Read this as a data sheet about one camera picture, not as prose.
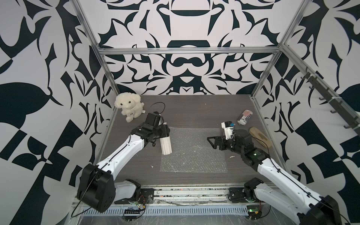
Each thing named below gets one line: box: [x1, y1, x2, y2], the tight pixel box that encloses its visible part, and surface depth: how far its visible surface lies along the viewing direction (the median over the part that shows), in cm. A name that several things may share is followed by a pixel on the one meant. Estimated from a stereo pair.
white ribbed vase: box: [159, 135, 173, 156], surface depth 82 cm
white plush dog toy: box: [114, 91, 146, 123], surface depth 95 cm
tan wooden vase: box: [248, 127, 273, 149], surface depth 97 cm
